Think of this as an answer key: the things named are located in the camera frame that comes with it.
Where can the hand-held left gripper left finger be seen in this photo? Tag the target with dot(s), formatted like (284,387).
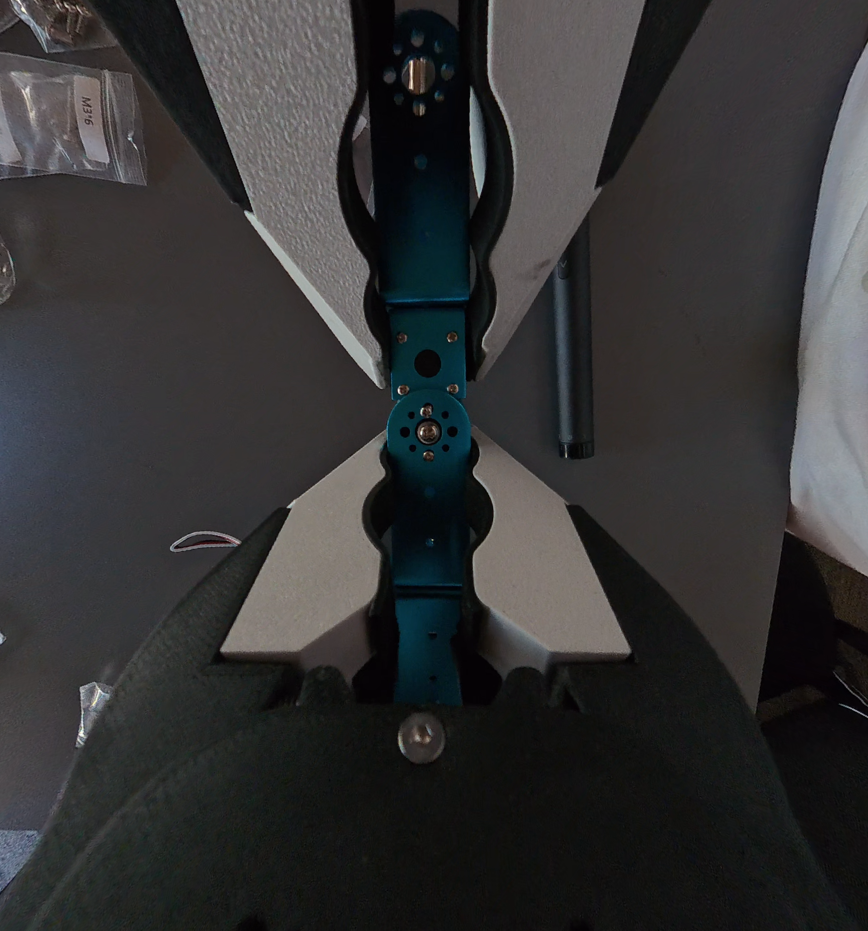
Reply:
(296,582)

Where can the black electric screwdriver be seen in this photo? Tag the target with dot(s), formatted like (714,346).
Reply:
(573,349)

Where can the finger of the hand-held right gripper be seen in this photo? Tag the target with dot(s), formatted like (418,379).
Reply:
(288,145)
(543,145)

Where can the blue toy robot arm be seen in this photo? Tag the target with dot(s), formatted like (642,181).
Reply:
(427,240)

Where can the person's white shirt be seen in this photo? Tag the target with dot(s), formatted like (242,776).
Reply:
(848,327)

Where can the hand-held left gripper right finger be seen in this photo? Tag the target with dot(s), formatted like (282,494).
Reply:
(550,582)

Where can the dark grey desk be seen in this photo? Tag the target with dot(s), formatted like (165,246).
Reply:
(150,400)

